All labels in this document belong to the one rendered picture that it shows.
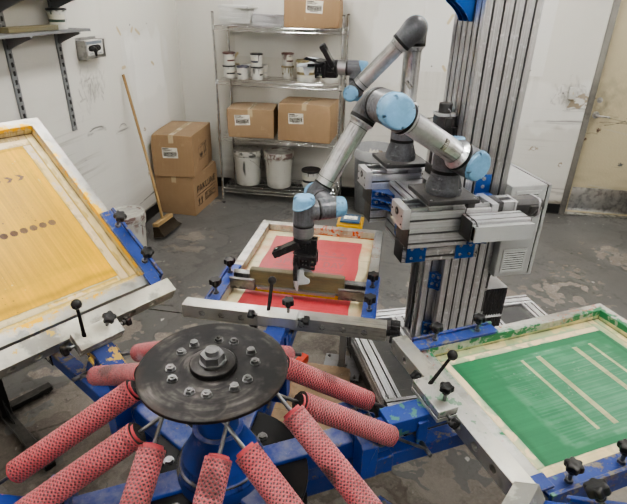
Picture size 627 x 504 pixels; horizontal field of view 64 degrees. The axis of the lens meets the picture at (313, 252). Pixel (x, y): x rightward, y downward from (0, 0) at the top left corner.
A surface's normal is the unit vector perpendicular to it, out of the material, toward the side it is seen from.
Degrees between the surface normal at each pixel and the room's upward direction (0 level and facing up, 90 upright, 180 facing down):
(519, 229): 90
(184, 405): 0
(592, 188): 90
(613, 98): 90
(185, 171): 91
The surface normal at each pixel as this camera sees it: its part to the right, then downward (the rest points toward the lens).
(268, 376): 0.02, -0.89
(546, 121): -0.18, 0.44
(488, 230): 0.21, 0.45
